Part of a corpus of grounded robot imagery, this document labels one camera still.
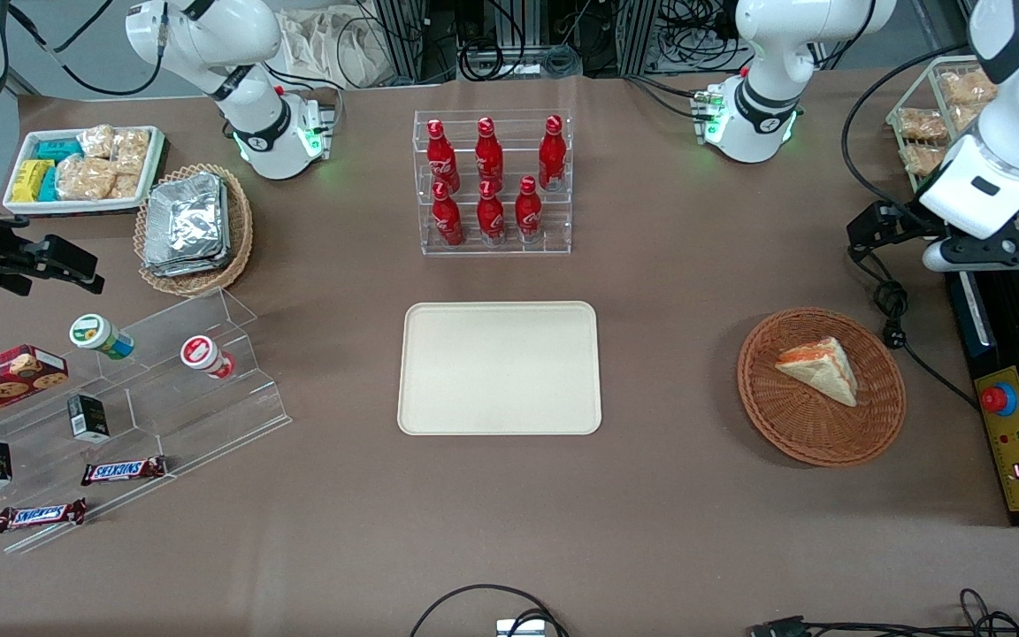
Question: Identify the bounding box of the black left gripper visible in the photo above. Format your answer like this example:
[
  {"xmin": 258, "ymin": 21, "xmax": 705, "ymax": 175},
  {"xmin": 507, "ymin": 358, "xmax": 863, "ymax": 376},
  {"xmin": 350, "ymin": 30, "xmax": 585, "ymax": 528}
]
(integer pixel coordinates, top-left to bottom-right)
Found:
[{"xmin": 847, "ymin": 202, "xmax": 953, "ymax": 259}]

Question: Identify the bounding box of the white snack tray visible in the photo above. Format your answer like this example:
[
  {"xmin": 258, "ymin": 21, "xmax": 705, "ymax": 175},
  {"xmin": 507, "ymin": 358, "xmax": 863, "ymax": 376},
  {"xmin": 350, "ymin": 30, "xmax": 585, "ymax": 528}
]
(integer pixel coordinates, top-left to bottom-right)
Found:
[{"xmin": 3, "ymin": 125, "xmax": 166, "ymax": 216}]

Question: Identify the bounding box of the triangular sandwich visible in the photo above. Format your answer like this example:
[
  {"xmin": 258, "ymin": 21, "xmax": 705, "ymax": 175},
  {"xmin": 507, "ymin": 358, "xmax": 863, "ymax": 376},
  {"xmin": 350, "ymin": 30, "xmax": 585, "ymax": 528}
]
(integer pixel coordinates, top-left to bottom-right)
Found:
[{"xmin": 775, "ymin": 336, "xmax": 859, "ymax": 409}]

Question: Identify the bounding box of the light wicker basket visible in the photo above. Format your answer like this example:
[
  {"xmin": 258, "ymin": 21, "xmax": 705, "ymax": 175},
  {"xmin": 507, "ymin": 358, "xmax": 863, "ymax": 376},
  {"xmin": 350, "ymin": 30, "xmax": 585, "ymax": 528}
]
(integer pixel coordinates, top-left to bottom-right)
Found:
[{"xmin": 134, "ymin": 163, "xmax": 255, "ymax": 298}]

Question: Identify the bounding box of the brown wicker basket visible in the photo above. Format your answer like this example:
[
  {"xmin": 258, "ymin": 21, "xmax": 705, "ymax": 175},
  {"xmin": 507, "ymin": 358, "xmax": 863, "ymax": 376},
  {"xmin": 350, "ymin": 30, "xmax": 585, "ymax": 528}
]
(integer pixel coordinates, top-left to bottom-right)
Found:
[{"xmin": 737, "ymin": 307, "xmax": 907, "ymax": 468}]

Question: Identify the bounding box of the beige plastic tray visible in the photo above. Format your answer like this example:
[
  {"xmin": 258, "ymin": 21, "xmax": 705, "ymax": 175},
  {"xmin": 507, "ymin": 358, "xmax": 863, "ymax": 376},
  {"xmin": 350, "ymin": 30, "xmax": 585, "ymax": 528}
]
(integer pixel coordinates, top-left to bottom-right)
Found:
[{"xmin": 398, "ymin": 301, "xmax": 603, "ymax": 437}]

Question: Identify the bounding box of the clear pastry bag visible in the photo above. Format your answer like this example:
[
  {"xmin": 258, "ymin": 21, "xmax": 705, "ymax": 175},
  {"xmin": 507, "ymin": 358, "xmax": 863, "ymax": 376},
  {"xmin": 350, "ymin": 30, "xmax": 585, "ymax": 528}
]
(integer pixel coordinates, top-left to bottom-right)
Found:
[
  {"xmin": 896, "ymin": 107, "xmax": 949, "ymax": 143},
  {"xmin": 947, "ymin": 104, "xmax": 990, "ymax": 135},
  {"xmin": 939, "ymin": 68, "xmax": 1000, "ymax": 108},
  {"xmin": 900, "ymin": 143, "xmax": 949, "ymax": 177}
]

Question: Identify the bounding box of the green lid yogurt cup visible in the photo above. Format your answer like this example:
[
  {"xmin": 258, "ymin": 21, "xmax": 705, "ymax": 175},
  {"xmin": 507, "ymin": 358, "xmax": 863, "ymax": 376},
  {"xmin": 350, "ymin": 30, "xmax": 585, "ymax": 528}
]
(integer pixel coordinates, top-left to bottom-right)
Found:
[{"xmin": 68, "ymin": 313, "xmax": 135, "ymax": 360}]

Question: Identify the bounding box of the yellow snack pack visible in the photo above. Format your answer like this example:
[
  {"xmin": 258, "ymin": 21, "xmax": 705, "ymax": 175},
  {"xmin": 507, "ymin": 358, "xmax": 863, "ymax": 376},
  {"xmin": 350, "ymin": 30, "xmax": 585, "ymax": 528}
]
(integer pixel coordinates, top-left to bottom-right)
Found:
[{"xmin": 11, "ymin": 159, "xmax": 55, "ymax": 203}]

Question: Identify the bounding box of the red tartan cookie box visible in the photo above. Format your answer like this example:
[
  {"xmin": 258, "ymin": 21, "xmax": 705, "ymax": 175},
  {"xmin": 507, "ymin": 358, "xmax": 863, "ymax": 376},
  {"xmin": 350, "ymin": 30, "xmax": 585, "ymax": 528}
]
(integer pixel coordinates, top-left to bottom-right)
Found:
[{"xmin": 0, "ymin": 344, "xmax": 70, "ymax": 433}]

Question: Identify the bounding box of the black yellow control box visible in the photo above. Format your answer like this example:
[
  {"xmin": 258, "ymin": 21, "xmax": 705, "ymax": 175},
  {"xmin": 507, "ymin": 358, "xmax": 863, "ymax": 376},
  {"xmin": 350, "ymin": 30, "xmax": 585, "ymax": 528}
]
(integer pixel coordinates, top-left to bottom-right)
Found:
[{"xmin": 946, "ymin": 265, "xmax": 1019, "ymax": 530}]

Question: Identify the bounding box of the silver foil packet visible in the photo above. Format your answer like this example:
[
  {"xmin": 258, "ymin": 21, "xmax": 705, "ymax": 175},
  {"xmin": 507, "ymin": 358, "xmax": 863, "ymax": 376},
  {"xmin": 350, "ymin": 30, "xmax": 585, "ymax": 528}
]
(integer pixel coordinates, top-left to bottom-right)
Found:
[{"xmin": 142, "ymin": 172, "xmax": 233, "ymax": 278}]

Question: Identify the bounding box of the red lid yogurt cup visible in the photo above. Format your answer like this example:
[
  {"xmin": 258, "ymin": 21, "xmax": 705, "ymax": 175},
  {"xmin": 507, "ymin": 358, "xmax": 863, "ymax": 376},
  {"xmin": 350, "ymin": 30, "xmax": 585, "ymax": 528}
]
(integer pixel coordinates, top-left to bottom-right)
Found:
[{"xmin": 180, "ymin": 335, "xmax": 236, "ymax": 380}]

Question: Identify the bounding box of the clear acrylic stepped shelf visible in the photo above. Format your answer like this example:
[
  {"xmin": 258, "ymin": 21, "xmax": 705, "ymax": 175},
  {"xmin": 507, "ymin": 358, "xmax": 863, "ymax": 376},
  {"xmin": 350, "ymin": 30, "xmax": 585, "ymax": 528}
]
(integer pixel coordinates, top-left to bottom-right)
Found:
[{"xmin": 0, "ymin": 287, "xmax": 293, "ymax": 556}]

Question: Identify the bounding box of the Snickers chocolate bar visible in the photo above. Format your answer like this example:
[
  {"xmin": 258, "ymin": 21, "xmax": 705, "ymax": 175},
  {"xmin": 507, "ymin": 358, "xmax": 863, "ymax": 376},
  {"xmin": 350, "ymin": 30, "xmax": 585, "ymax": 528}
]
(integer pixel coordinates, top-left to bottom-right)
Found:
[
  {"xmin": 80, "ymin": 456, "xmax": 168, "ymax": 487},
  {"xmin": 0, "ymin": 498, "xmax": 88, "ymax": 533}
]

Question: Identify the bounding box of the yellow emergency stop pendant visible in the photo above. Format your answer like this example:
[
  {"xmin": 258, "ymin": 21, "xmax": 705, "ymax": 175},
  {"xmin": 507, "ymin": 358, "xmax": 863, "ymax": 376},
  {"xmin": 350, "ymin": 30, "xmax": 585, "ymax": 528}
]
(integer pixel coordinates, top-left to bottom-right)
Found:
[{"xmin": 973, "ymin": 365, "xmax": 1019, "ymax": 513}]

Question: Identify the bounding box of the red cola bottle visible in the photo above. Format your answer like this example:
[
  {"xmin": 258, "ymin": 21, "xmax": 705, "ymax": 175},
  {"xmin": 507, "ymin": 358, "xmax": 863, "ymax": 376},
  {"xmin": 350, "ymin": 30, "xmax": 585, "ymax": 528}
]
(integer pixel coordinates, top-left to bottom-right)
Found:
[
  {"xmin": 425, "ymin": 119, "xmax": 461, "ymax": 194},
  {"xmin": 474, "ymin": 116, "xmax": 505, "ymax": 190},
  {"xmin": 514, "ymin": 175, "xmax": 545, "ymax": 245},
  {"xmin": 476, "ymin": 179, "xmax": 508, "ymax": 246},
  {"xmin": 432, "ymin": 180, "xmax": 466, "ymax": 249},
  {"xmin": 538, "ymin": 114, "xmax": 568, "ymax": 192}
]

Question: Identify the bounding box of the beige cloth bag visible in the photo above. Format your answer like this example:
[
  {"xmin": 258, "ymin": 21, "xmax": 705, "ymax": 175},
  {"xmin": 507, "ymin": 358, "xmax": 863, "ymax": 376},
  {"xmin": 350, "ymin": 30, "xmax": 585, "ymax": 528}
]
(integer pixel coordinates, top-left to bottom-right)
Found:
[{"xmin": 278, "ymin": 7, "xmax": 397, "ymax": 90}]

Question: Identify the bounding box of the clear acrylic bottle rack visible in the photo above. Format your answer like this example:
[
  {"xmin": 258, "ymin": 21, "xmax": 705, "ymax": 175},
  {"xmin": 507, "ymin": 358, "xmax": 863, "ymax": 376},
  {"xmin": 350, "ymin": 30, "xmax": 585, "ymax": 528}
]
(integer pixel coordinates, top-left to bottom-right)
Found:
[{"xmin": 412, "ymin": 108, "xmax": 574, "ymax": 258}]

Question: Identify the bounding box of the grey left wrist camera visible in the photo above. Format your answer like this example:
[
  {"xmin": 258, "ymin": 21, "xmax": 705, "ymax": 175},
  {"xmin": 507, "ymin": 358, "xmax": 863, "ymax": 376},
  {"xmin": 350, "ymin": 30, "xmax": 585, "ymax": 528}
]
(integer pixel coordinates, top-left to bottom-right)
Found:
[{"xmin": 922, "ymin": 232, "xmax": 1019, "ymax": 272}]

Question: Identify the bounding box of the black power cable with plug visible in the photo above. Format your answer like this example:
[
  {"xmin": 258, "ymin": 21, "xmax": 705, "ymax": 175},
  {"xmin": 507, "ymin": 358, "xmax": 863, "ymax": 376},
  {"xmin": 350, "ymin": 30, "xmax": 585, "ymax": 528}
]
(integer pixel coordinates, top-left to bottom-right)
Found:
[{"xmin": 841, "ymin": 42, "xmax": 981, "ymax": 411}]

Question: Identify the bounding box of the white wire basket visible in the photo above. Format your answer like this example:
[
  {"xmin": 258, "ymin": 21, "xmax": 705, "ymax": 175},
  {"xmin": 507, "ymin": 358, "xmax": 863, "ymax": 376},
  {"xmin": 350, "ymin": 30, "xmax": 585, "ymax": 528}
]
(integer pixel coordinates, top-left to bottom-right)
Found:
[{"xmin": 885, "ymin": 55, "xmax": 1019, "ymax": 197}]

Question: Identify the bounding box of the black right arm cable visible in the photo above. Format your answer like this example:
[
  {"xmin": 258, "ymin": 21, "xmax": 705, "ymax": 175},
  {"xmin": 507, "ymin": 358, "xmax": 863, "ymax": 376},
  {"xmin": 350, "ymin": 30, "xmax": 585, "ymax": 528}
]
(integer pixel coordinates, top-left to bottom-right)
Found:
[{"xmin": 7, "ymin": 0, "xmax": 167, "ymax": 98}]

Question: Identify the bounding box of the aluminium frame post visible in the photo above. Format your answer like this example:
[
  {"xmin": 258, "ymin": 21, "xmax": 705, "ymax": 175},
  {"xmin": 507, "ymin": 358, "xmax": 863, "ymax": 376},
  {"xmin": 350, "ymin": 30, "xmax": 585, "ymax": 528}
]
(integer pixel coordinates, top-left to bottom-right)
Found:
[
  {"xmin": 375, "ymin": 0, "xmax": 429, "ymax": 86},
  {"xmin": 614, "ymin": 0, "xmax": 663, "ymax": 77}
]

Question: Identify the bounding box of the black cable bundle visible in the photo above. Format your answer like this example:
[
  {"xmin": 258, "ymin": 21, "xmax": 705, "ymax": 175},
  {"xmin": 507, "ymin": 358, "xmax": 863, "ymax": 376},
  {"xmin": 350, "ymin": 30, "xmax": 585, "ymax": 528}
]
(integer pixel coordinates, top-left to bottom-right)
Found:
[{"xmin": 455, "ymin": 0, "xmax": 585, "ymax": 82}]

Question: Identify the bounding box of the black cable with connector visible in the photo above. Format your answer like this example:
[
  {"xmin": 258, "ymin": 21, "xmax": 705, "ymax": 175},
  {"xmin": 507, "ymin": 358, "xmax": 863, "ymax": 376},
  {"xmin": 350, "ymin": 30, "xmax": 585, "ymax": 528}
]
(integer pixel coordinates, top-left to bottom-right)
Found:
[{"xmin": 747, "ymin": 587, "xmax": 1019, "ymax": 637}]

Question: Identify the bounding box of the black looped cable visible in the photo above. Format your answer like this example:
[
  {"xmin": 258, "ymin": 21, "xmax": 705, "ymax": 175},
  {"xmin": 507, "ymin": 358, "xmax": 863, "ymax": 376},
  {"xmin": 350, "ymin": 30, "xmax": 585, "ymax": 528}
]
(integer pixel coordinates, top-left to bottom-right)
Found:
[{"xmin": 409, "ymin": 583, "xmax": 571, "ymax": 637}]

